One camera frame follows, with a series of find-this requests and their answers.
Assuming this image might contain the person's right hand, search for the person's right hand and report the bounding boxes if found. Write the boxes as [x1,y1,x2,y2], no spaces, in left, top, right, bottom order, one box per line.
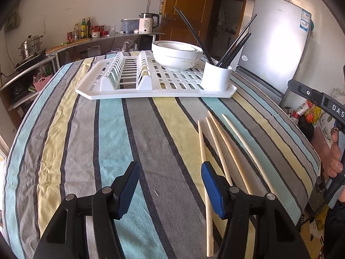
[325,129,345,180]

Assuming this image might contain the pink plastic basket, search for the pink plastic basket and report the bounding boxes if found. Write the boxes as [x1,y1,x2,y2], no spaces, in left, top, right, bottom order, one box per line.
[33,73,53,92]

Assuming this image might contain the steel steamer pot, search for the steel steamer pot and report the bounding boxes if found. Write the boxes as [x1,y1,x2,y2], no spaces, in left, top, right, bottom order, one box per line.
[17,35,44,60]

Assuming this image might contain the metal kitchen counter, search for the metal kitchen counter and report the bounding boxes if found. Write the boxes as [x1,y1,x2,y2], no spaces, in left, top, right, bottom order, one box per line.
[0,32,165,111]

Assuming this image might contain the white electric kettle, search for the white electric kettle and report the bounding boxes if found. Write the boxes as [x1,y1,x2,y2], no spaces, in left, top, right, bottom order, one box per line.
[138,13,160,34]

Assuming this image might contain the silver refrigerator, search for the silver refrigerator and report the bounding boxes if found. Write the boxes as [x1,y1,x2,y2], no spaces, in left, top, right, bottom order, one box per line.
[237,0,312,106]

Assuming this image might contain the red yellow snack bags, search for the red yellow snack bags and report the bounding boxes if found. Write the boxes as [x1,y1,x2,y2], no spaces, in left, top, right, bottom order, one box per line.
[292,100,322,125]

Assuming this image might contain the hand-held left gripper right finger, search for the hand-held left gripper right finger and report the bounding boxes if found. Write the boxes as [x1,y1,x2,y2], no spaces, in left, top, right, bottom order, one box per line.
[201,161,314,259]

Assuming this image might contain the pineapple print cushion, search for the pineapple print cushion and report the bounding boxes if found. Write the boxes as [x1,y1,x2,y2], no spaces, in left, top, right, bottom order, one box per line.
[322,111,337,143]

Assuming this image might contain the wooden cutting board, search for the wooden cutting board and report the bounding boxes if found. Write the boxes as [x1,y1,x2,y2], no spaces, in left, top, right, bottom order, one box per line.
[46,38,91,54]

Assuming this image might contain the large white bowl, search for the large white bowl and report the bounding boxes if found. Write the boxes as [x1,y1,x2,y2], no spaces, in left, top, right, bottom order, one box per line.
[151,40,202,71]

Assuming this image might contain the clear storage box blue lid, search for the clear storage box blue lid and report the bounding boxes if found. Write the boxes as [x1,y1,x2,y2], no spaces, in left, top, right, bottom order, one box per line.
[120,18,141,33]

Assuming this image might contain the black gas stove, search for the black gas stove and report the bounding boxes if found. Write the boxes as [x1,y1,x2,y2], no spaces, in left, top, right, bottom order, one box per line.
[13,49,47,71]

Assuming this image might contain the crumpled plastic bags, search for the crumpled plastic bags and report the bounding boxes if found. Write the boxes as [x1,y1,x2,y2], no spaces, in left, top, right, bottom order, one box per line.
[122,39,138,52]

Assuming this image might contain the white bowl with black rim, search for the white bowl with black rim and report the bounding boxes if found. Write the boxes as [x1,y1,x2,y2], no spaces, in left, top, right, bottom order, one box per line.
[157,41,202,57]

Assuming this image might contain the striped tablecloth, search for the striped tablecloth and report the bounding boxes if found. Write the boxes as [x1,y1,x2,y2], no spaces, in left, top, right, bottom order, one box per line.
[3,50,322,259]

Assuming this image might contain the white plastic dish rack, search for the white plastic dish rack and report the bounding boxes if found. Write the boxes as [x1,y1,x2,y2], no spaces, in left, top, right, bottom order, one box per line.
[75,51,238,101]

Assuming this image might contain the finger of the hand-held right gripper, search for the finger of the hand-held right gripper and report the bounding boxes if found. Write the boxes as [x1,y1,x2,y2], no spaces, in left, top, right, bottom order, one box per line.
[287,79,328,108]

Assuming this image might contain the white utensil cup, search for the white utensil cup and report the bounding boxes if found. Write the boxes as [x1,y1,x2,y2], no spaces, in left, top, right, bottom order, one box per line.
[202,61,232,92]

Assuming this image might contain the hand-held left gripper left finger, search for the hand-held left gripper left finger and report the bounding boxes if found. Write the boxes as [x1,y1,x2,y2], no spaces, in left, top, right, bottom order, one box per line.
[32,161,141,259]

